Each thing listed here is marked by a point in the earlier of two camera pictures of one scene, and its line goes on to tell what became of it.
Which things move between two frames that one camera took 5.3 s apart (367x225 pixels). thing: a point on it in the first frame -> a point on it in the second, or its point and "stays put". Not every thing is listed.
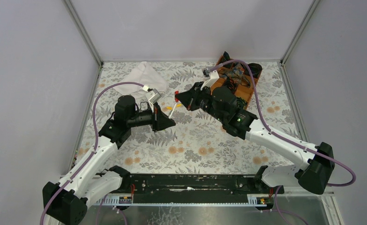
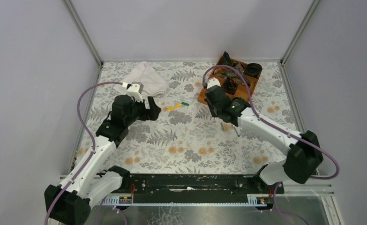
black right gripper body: (194, 98) -> (213, 103)
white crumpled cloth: (145, 74) stays put
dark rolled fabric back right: (256, 69) stays put
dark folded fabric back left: (226, 56) stays put
